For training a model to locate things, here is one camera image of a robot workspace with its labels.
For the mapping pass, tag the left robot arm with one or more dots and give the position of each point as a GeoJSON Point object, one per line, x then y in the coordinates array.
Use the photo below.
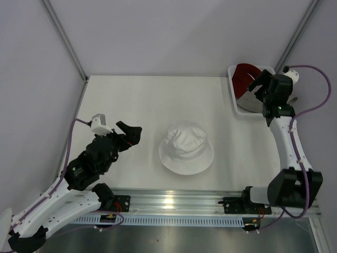
{"type": "Point", "coordinates": [75, 191]}

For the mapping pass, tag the slotted cable duct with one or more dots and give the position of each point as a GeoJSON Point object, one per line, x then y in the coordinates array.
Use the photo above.
{"type": "Point", "coordinates": [147, 220]}

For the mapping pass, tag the grey bucket hat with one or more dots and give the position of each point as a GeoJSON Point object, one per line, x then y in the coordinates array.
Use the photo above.
{"type": "Point", "coordinates": [249, 102]}

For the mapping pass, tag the left aluminium frame post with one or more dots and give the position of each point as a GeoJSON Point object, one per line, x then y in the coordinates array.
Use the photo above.
{"type": "Point", "coordinates": [58, 27]}

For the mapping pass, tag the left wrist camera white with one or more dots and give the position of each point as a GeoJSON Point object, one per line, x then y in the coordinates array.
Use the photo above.
{"type": "Point", "coordinates": [98, 125]}

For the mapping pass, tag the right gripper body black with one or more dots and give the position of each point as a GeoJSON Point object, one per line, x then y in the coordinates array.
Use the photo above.
{"type": "Point", "coordinates": [263, 95]}

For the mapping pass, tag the white plastic basket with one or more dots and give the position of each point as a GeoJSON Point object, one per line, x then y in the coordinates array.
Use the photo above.
{"type": "Point", "coordinates": [240, 112]}

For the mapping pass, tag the right aluminium frame post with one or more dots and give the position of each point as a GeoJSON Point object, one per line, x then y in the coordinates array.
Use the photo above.
{"type": "Point", "coordinates": [298, 32]}

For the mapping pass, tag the aluminium mounting rail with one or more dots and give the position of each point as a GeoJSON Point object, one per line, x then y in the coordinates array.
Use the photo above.
{"type": "Point", "coordinates": [176, 202]}

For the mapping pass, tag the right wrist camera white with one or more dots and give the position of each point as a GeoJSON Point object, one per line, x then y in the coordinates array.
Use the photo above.
{"type": "Point", "coordinates": [291, 73]}

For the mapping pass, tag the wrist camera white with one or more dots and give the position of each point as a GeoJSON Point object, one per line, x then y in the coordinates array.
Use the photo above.
{"type": "Point", "coordinates": [98, 125]}
{"type": "Point", "coordinates": [291, 73]}

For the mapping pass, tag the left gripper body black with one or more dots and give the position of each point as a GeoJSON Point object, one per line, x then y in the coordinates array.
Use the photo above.
{"type": "Point", "coordinates": [119, 145]}

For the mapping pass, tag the aluminium frame post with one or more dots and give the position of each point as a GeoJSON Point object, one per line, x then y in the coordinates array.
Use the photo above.
{"type": "Point", "coordinates": [298, 32]}
{"type": "Point", "coordinates": [58, 27]}

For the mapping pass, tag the red bucket hat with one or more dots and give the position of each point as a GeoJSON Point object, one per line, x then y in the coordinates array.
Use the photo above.
{"type": "Point", "coordinates": [243, 76]}

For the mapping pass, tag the white bucket hat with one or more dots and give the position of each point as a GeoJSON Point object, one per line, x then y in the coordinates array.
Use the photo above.
{"type": "Point", "coordinates": [186, 149]}

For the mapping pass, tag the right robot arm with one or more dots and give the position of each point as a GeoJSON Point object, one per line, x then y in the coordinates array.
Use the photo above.
{"type": "Point", "coordinates": [297, 184]}

